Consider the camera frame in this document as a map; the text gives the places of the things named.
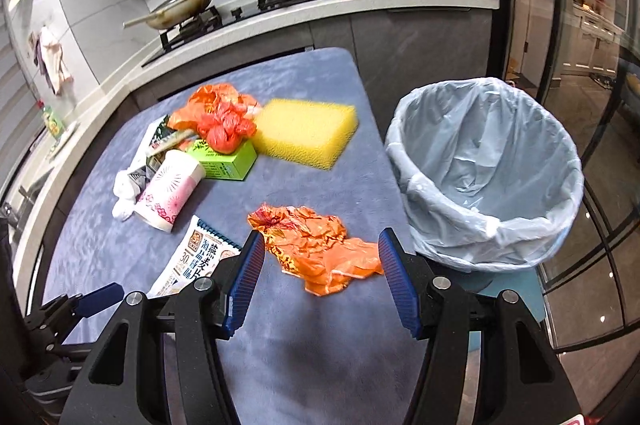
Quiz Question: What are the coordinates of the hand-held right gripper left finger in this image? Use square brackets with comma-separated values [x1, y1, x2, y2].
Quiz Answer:
[60, 230, 266, 425]

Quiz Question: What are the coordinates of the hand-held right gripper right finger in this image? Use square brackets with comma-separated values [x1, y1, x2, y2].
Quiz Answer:
[377, 227, 583, 425]

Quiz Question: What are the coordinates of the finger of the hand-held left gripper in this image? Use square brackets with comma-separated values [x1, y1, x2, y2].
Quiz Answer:
[75, 283, 125, 318]

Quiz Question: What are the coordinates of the white oatmeal packet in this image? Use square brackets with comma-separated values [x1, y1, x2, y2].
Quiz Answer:
[147, 215, 243, 298]

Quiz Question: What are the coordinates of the orange plastic bag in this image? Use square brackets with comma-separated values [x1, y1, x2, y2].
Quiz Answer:
[167, 82, 263, 154]
[247, 204, 385, 296]

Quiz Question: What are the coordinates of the white paper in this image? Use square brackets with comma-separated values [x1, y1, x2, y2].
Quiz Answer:
[112, 168, 146, 222]

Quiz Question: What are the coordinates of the pink white paper cup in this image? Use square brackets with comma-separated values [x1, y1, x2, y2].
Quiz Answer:
[134, 149, 207, 233]

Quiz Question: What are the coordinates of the green cardboard box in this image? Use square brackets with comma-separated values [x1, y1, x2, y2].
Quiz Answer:
[185, 138, 258, 182]

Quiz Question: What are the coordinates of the blue trash bin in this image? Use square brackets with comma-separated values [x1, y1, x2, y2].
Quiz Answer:
[467, 262, 548, 358]

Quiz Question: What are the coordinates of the trash bin with plastic liner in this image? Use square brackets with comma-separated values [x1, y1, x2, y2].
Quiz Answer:
[385, 76, 586, 273]

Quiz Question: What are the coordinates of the yellow sponge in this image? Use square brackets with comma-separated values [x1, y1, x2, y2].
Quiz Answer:
[252, 98, 360, 171]

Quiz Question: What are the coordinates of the dark snack wrapper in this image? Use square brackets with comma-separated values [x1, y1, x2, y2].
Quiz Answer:
[131, 115, 173, 186]

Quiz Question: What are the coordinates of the blue-grey tablecloth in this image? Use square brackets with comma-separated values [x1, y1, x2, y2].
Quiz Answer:
[42, 48, 481, 425]

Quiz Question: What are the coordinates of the green capped tube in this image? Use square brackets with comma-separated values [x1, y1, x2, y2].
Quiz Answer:
[146, 128, 197, 154]

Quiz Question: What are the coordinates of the small patterned plate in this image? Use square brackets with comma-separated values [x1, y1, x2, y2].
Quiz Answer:
[47, 120, 81, 158]

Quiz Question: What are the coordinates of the green dish soap bottle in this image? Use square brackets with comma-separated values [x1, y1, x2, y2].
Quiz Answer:
[42, 105, 66, 138]

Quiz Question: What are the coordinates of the grey base cabinet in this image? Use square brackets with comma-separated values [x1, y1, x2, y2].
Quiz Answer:
[307, 8, 496, 141]

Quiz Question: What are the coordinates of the hanging pink white cloth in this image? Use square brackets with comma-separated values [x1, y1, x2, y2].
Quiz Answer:
[32, 25, 73, 96]

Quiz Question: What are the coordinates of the black framed glass door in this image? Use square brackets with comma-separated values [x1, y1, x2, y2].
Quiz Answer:
[500, 0, 640, 356]

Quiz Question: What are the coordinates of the black gas stove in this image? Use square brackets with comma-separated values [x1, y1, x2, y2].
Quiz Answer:
[141, 0, 337, 67]

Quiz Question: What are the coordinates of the beige pan with glass lid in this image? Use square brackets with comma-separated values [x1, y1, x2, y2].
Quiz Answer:
[123, 0, 216, 31]

